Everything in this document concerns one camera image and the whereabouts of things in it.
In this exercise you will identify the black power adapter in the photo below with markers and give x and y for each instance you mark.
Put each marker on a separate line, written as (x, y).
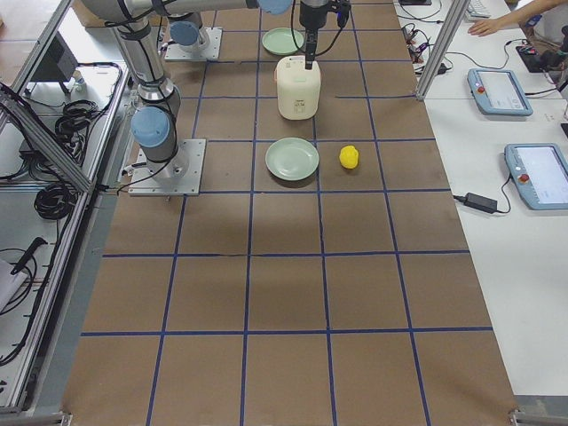
(480, 202)

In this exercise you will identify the aluminium frame post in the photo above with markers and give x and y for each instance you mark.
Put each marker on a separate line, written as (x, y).
(445, 37)

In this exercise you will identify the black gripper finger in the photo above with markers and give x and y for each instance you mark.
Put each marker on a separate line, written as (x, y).
(310, 48)

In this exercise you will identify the upper teach pendant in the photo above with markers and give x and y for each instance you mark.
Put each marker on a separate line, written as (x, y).
(498, 92)

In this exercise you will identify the cream white rice cooker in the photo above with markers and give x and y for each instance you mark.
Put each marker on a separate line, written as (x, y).
(298, 88)

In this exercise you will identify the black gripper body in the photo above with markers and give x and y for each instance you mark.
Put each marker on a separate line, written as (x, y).
(311, 17)

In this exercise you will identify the far green plate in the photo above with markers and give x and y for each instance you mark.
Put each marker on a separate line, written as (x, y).
(282, 41)

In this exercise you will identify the black monitor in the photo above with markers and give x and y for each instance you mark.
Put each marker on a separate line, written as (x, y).
(57, 65)

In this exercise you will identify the near green plate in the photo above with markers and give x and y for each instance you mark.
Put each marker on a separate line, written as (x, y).
(292, 159)

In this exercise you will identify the person's hand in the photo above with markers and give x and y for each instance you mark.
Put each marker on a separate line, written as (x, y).
(485, 27)

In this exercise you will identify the green plate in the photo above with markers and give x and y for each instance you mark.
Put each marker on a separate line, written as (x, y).
(292, 159)
(282, 41)

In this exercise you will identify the person's forearm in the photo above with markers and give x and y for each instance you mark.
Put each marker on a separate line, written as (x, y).
(524, 13)

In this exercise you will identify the yellow toy duck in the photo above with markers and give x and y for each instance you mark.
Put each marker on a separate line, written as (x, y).
(349, 157)

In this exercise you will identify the brown paper table mat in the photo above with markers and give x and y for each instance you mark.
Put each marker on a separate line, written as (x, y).
(345, 298)

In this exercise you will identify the aluminium frame rail left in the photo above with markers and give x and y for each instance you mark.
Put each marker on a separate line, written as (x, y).
(38, 135)

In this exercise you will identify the teach pendant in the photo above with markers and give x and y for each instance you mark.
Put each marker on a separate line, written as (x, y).
(539, 171)
(498, 92)

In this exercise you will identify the lower teach pendant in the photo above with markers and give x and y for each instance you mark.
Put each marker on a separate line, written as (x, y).
(539, 171)

